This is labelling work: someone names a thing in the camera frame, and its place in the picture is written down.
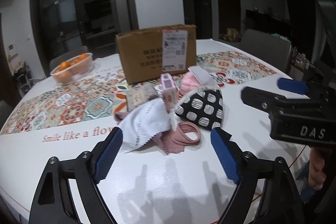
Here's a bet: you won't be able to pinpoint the black white patterned oven mitt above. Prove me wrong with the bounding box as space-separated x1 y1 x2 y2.
174 87 224 131

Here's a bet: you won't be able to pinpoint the pink hair band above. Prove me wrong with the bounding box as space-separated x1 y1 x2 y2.
161 122 202 154

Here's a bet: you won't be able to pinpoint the white zigzag-edged cloth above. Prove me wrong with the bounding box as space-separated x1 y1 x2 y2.
118 98 177 153

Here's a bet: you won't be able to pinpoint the person's right hand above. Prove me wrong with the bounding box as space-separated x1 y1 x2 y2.
308 147 326 190

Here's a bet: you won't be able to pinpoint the grey chair right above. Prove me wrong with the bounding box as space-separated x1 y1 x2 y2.
219 29 293 73

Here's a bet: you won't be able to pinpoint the grey chair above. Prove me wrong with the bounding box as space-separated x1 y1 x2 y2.
50 46 88 72
219 29 293 73

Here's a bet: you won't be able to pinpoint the dark sideboard cabinet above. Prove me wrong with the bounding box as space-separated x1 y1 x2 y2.
244 9 291 38

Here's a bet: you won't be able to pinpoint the pink fluffy towel white band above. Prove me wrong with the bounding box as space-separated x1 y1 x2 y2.
179 65 219 96

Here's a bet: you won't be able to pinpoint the small pink carton box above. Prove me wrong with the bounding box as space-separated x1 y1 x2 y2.
160 73 178 112

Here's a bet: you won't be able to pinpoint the mauve fluffy towel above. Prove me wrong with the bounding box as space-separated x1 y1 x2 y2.
115 113 167 149

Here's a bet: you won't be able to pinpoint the colourful patterned table runner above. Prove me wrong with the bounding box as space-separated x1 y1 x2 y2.
1 51 275 135

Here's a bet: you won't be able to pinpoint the grey packaged towel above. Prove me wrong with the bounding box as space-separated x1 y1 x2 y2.
126 84 159 111

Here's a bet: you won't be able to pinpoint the brown cardboard box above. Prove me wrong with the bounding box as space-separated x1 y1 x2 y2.
116 25 197 84

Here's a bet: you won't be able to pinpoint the small shelf rack left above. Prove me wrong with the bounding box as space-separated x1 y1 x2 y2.
13 62 34 97

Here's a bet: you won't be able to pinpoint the oranges in basket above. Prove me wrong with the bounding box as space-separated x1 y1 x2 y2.
55 53 90 83

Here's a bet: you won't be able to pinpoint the clear fruit basket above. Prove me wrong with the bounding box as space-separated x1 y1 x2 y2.
49 52 94 87

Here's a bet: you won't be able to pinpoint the grey chair left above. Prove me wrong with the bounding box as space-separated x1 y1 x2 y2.
50 46 88 72

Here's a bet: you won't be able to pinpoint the dark glass door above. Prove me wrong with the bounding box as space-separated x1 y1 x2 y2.
36 0 87 60

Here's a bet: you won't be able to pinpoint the orange cable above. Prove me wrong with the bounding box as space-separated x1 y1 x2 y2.
252 146 310 202

